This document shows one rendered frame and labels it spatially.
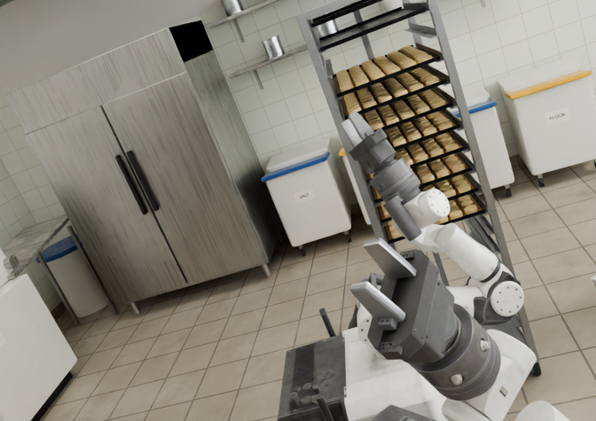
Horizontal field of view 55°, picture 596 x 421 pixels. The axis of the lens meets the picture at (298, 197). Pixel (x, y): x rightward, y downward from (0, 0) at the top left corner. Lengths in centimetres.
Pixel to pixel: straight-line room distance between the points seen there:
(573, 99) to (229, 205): 257
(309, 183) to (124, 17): 214
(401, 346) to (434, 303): 7
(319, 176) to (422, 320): 386
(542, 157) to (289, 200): 191
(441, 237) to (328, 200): 322
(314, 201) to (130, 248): 152
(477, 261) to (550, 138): 323
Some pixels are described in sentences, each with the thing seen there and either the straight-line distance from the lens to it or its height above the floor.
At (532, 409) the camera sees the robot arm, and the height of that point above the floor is 128.
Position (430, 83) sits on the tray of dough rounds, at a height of 141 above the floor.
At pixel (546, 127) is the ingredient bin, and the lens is 446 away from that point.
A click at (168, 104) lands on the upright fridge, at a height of 157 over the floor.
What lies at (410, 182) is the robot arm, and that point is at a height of 143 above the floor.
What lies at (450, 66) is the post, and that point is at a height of 146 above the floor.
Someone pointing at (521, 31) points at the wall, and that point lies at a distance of 497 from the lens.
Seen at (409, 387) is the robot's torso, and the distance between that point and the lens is 98.
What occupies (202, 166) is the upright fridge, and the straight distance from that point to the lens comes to 429.
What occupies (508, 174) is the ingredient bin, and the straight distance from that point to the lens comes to 449.
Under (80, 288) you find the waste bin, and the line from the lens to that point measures 564.
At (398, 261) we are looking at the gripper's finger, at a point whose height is 157.
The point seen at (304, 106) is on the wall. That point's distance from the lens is 496.
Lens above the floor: 183
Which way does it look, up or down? 17 degrees down
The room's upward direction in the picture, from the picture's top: 22 degrees counter-clockwise
